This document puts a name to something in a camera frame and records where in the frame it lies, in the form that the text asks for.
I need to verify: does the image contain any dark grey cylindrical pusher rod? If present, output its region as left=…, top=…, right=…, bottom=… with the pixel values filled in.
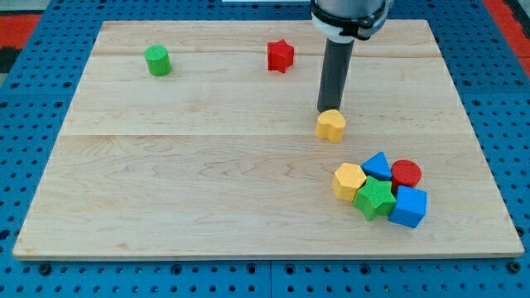
left=317, top=40, right=354, bottom=113

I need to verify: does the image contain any red star block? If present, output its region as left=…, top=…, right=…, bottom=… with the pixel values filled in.
left=267, top=39, right=295, bottom=73

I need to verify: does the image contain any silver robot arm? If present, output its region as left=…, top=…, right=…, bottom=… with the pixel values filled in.
left=310, top=0, right=393, bottom=113

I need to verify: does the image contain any green star block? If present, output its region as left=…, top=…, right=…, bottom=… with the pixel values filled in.
left=352, top=175, right=397, bottom=221

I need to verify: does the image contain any yellow heart block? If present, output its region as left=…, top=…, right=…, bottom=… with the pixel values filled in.
left=316, top=109, right=346, bottom=143

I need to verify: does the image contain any blue triangle block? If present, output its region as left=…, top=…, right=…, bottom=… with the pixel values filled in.
left=361, top=151, right=393, bottom=180

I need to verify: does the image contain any yellow hexagon block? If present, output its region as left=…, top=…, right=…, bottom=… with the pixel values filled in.
left=331, top=163, right=367, bottom=202

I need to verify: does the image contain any red cylinder block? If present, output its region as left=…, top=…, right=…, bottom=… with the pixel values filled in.
left=391, top=159, right=422, bottom=193

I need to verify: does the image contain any blue cube block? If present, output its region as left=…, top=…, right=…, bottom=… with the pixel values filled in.
left=388, top=185, right=428, bottom=228

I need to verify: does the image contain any wooden board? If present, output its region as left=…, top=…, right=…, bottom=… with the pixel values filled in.
left=12, top=20, right=524, bottom=261

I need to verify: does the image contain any green cylinder block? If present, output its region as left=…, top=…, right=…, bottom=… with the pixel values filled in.
left=144, top=45, right=172, bottom=76

